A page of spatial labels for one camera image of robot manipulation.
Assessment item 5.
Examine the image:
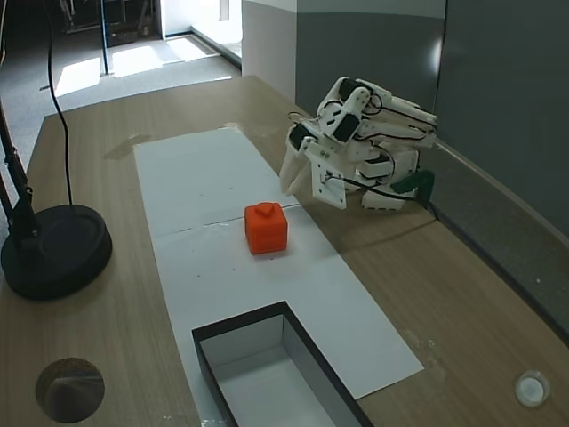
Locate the orange cube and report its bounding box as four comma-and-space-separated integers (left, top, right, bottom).
244, 201, 291, 256

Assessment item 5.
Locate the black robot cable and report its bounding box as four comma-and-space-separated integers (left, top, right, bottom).
326, 175, 441, 222

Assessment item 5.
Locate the green table clamp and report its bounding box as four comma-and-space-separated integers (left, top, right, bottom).
390, 170, 437, 204

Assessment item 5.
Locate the small clear round cap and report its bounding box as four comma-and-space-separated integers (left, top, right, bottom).
515, 369, 552, 407

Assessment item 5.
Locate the blue pole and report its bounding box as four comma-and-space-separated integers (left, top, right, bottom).
99, 0, 113, 77

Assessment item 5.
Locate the black lamp stand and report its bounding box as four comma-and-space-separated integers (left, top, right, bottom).
0, 100, 114, 302

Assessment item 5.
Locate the dark open box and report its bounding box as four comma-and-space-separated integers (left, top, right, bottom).
190, 300, 377, 427

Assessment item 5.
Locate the black lamp cable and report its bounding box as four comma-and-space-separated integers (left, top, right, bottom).
44, 0, 75, 207

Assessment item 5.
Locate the white paper sheet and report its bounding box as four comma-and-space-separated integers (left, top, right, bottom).
153, 204, 426, 427
132, 125, 301, 238

